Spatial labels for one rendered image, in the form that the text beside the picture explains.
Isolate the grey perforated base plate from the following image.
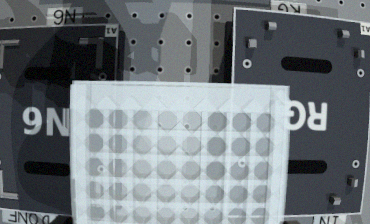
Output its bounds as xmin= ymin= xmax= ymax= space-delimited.
xmin=0 ymin=0 xmax=370 ymax=83

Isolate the white label with black letters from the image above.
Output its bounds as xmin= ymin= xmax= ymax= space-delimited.
xmin=270 ymin=0 xmax=307 ymax=14

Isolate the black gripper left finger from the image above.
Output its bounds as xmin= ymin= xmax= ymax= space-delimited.
xmin=49 ymin=215 xmax=73 ymax=224

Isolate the white label plate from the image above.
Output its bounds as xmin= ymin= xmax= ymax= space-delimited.
xmin=46 ymin=7 xmax=83 ymax=25

